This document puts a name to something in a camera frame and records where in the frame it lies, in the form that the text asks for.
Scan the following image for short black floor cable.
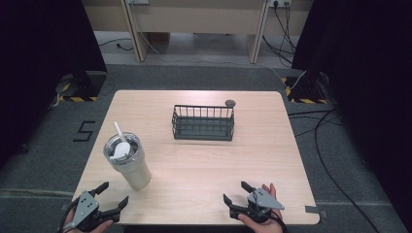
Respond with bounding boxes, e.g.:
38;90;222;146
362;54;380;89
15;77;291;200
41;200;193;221
97;37;134;52

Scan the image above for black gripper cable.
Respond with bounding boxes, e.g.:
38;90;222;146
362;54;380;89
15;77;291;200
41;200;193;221
270;209;290;233
56;196;81;233

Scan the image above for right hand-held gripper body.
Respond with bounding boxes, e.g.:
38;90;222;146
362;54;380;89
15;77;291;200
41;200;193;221
228;188;286;224

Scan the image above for black stand base hazard tape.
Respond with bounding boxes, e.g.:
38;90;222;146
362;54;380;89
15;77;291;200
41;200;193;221
55;70;109;103
281;71;328;105

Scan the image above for black curtain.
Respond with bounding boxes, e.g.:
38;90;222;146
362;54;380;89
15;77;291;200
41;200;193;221
291;0;412;233
0;0;109;169

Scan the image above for person's left hand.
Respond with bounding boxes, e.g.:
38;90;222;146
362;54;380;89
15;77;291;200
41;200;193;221
63;207;115;233

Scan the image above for beige tumbler with clear lid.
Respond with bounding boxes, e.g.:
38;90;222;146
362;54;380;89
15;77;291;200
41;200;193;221
102;131;153;191

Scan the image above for bundle of black cables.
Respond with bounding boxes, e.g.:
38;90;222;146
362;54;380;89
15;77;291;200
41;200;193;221
261;2;297;65

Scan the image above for black wire basket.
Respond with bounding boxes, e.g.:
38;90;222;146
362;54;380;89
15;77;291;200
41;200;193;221
171;103;235;142

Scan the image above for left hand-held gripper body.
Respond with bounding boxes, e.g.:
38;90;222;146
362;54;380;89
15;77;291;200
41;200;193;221
66;189;121;233

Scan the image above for long black floor cable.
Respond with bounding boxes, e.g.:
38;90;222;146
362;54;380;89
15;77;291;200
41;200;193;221
287;109;381;233

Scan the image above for grey tape strip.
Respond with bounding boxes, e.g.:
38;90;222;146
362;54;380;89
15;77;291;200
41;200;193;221
304;205;329;218

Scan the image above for beige wooden desk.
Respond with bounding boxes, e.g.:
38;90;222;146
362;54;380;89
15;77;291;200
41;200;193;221
81;0;315;65

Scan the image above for white straw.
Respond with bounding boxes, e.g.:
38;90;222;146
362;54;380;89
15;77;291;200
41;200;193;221
113;120;129;144

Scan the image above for white wall power outlet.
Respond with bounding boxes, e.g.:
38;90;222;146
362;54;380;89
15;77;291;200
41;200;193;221
268;0;293;9

